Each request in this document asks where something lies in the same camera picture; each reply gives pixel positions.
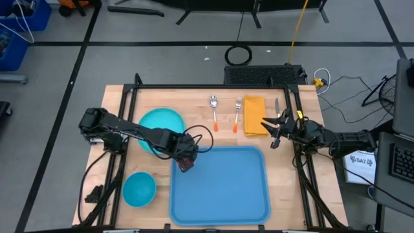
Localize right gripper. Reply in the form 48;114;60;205
261;109;304;149

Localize orange cloth napkin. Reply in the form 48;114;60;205
243;94;269;137

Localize teal plate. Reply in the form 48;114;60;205
138;107;186;155

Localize fork with orange handle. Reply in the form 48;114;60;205
232;97;243;134

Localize spoon with orange handle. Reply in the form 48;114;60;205
209;95;219;133

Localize blue bowl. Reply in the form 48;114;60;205
122;171;158;208

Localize blue plastic tray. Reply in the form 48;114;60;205
168;145;272;227

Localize black perforated computer case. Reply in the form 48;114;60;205
223;64;307;86

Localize white printed sheet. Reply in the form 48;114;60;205
343;151;378;186

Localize grey laptop with black keys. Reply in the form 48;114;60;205
375;131;414;218

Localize grey panel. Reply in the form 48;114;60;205
392;58;414;139

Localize long black bar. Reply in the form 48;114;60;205
107;5;165;17

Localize orange object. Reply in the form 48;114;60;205
58;0;90;9

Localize black chair base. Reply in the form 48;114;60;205
0;101;13;119

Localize grey bar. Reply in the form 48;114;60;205
0;74;28;85

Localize blue plastic bin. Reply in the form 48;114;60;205
0;28;29;72
0;0;52;32

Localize black looped gripper cable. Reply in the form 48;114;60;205
183;124;215;155

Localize black metal table frame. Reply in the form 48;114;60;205
77;72;349;229

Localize white looped cable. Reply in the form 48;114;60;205
312;67;332;95

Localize black floor cables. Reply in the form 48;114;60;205
318;75;394;126

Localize coiled black cable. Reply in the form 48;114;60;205
224;44;253;67

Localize yellow cable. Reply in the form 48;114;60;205
287;0;310;65

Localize small black bracket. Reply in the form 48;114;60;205
84;184;104;204

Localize black stand frame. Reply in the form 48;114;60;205
176;0;330;29

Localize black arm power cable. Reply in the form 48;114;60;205
77;151;109;225

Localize black wire fan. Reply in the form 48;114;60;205
361;73;397;117

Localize thin white cable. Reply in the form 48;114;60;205
0;0;36;45

